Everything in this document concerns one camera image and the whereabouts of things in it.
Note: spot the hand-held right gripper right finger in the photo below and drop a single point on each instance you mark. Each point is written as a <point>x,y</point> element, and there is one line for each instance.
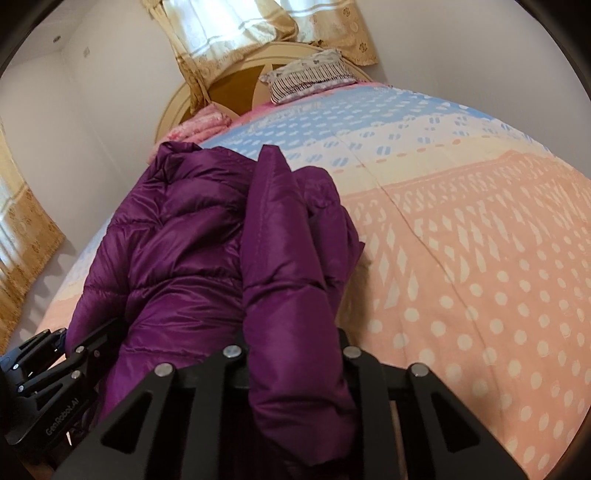
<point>358,371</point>

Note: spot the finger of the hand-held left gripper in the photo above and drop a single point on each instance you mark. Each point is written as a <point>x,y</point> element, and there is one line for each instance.
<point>92,346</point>
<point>41,350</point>

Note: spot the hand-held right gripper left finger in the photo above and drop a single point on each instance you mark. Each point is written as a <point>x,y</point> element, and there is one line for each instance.
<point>228,371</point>

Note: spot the purple puffer jacket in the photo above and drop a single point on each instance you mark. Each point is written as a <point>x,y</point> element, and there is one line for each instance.
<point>194,249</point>

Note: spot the beige floral curtain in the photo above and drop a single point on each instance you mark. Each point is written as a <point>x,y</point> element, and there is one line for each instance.
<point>27,240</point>
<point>207,41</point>
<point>341,32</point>

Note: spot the polka dot bed blanket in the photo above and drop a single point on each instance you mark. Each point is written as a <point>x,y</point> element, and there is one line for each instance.
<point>461,254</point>

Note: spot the pink folded quilt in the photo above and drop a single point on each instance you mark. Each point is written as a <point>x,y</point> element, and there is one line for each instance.
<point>198,124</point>

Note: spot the cream round headboard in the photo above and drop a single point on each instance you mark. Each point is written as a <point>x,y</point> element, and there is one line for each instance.
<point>240,76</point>

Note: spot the grey patterned pillow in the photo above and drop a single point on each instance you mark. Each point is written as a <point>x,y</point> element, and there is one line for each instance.
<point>309,76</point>

